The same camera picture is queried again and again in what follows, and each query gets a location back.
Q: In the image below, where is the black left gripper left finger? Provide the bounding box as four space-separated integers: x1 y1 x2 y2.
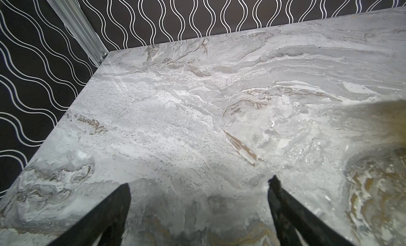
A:
49 183 131 246

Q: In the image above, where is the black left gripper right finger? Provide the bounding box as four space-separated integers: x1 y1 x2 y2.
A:
267 175 353 246

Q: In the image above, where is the aluminium back left corner post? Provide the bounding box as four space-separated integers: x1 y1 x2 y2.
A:
46 0 109 66

